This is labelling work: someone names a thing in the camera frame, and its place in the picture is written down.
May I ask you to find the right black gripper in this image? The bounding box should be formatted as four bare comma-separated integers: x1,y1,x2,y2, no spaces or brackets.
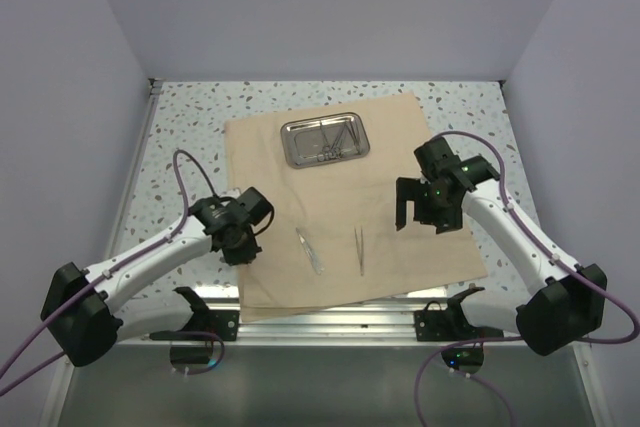
396,176,463,235

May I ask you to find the steel scalpel handle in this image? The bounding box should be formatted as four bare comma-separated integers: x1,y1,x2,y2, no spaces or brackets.
295,227,324,276

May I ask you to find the steel surgical instrument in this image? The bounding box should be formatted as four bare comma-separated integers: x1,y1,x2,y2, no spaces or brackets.
354,227,364,277

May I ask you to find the beige cloth wrap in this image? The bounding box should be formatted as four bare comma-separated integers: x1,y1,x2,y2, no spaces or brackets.
225,93,487,322

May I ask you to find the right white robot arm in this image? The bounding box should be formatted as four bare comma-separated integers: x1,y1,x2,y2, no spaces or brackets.
395,135,607,356

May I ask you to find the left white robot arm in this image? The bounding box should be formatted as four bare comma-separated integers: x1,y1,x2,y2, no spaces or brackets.
41,187,275,367

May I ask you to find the steel instrument tray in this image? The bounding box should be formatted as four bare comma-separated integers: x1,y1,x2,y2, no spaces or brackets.
280,112,371,169

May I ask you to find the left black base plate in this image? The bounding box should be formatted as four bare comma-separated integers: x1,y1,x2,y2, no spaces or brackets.
149,287,240,341

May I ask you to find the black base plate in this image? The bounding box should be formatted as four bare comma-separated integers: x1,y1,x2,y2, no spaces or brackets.
413,286,504,342
149,287,240,341

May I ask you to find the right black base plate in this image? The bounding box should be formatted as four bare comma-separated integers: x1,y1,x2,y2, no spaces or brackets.
413,286,504,342

